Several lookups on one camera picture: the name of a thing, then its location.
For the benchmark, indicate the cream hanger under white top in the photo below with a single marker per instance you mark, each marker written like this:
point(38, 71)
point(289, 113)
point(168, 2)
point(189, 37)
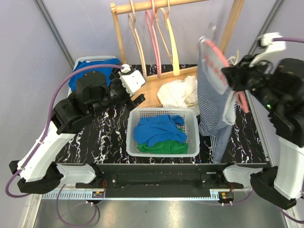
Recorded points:
point(233, 60)

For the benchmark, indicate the blue tank top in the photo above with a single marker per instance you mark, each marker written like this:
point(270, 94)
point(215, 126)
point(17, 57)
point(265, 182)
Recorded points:
point(152, 130)

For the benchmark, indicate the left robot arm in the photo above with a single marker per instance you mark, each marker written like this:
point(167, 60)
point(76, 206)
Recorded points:
point(39, 173)

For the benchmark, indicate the beige plastic hanger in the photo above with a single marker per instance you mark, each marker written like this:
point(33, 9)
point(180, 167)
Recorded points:
point(132, 26)

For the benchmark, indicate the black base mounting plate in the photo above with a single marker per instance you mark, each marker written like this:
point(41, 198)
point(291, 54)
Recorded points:
point(156, 180)

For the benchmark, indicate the green tank top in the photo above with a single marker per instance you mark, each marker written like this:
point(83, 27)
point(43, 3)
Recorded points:
point(165, 147)

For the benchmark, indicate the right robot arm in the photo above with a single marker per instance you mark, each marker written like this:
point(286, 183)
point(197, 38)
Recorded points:
point(282, 95)

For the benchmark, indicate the wooden clothes rack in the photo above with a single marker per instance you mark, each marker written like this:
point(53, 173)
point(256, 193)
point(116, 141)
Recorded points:
point(154, 83)

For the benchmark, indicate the cream wooden hanger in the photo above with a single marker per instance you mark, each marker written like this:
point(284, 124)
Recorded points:
point(173, 55)

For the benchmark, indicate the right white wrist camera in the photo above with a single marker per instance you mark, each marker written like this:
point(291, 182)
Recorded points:
point(270, 46)

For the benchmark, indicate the pink hanger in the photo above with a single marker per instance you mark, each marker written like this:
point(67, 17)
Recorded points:
point(213, 61)
point(150, 25)

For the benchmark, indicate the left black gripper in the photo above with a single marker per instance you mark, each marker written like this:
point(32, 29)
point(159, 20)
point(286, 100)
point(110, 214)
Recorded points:
point(128, 102)

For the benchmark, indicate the white centre basket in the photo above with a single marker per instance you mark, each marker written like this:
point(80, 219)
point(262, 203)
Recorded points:
point(190, 128)

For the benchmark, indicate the white tank top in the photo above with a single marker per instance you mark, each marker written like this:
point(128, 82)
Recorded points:
point(180, 94)

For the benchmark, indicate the blue white striped top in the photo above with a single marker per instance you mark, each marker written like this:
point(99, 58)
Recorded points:
point(217, 112)

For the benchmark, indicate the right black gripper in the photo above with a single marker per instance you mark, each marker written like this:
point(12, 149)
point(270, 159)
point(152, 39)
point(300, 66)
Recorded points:
point(236, 74)

